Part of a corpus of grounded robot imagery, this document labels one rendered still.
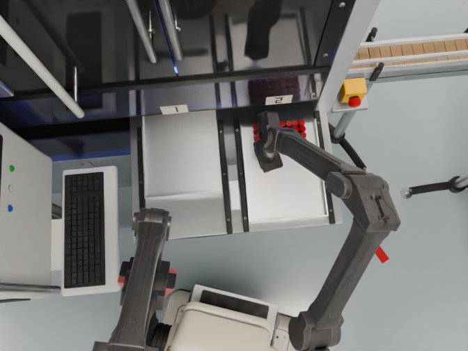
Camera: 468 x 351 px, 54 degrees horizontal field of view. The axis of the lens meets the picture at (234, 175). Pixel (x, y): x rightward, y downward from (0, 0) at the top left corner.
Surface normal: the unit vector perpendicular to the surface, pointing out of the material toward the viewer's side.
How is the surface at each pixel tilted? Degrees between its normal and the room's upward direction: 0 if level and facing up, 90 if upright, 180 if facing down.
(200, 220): 0
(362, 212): 67
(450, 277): 0
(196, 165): 0
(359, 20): 90
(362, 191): 27
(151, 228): 41
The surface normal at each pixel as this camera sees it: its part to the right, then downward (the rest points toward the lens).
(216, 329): 0.14, -0.83
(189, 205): -0.02, -0.25
